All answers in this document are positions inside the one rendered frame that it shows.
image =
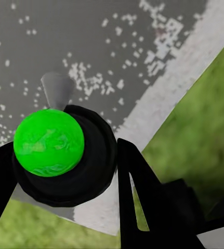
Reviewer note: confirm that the insectifuge atomizer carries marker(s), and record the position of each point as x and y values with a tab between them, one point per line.
64	155

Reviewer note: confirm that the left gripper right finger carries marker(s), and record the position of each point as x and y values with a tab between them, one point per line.
168	227

